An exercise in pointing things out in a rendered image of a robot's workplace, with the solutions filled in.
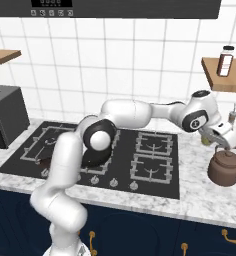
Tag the black toaster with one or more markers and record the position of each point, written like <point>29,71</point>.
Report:
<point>6,115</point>

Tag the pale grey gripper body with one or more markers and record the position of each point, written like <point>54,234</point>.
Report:
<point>215,135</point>

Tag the wooden wall shelf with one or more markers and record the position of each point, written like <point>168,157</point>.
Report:
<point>1,56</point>
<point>233,78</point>

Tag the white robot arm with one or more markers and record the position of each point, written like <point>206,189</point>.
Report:
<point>123,115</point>

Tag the yellow-green round item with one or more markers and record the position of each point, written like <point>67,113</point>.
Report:
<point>205,141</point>

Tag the black range hood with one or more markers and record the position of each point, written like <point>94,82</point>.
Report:
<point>140,8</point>

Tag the dark pan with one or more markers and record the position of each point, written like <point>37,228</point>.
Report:
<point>96,160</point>

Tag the black gas hob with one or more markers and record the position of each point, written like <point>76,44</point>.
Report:
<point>150,160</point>

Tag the dark bottle with white label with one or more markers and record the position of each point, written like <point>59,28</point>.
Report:
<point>225,61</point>

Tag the brown kettle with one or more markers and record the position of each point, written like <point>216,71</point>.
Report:
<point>225,168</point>

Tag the navy cupboard door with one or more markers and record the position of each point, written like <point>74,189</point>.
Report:
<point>133,233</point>
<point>16,220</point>

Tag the navy drawer front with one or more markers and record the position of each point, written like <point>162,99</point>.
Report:
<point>206,240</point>

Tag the silver hob knob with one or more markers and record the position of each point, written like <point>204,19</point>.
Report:
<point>134,185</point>
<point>78,177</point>
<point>45,172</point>
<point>94,180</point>
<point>114,182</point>

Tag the small glass shaker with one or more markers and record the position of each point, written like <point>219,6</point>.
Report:
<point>233,115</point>

